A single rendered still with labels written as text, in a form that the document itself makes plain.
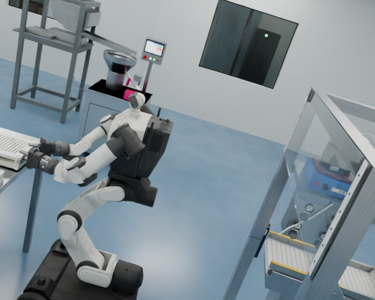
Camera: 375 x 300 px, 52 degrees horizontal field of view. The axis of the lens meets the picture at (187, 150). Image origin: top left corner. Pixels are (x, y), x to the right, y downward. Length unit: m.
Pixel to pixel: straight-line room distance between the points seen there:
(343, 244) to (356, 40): 6.05
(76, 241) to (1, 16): 5.58
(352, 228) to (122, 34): 6.03
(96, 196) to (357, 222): 1.47
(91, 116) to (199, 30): 2.99
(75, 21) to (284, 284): 3.85
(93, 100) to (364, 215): 3.45
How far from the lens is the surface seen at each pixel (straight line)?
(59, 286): 2.54
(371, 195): 1.00
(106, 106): 4.12
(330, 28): 6.83
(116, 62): 4.15
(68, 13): 4.93
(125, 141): 1.78
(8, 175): 2.16
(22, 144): 2.32
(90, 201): 2.21
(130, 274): 2.45
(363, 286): 2.19
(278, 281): 1.97
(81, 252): 2.43
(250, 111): 6.83
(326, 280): 1.11
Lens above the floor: 1.94
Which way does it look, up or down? 21 degrees down
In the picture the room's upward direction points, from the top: 18 degrees clockwise
